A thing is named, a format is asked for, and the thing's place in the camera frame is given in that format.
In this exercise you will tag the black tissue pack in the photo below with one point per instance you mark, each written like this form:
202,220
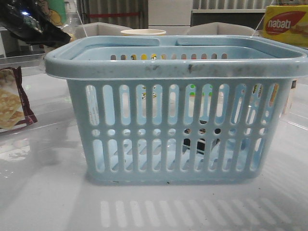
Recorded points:
200,147

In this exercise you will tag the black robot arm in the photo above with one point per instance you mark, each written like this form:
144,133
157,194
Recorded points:
25,21

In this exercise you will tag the light blue plastic basket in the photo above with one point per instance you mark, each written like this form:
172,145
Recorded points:
133,97

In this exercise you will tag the cream paper cup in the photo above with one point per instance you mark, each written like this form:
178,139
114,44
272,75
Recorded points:
143,32

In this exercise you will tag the grey armchair left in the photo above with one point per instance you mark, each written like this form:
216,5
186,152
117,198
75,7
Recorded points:
98,29

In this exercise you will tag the grey armchair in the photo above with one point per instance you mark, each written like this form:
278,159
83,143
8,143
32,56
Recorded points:
98,29
219,28

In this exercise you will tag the white cabinet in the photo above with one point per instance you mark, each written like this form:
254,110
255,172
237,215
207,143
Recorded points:
169,12

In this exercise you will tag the grey armchair right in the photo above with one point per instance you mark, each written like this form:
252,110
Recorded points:
219,28

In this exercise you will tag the maroon cracker package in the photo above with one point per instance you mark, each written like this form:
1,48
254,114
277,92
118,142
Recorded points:
15,110

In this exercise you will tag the yellow nabati wafer box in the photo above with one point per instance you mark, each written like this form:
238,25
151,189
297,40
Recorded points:
287,24

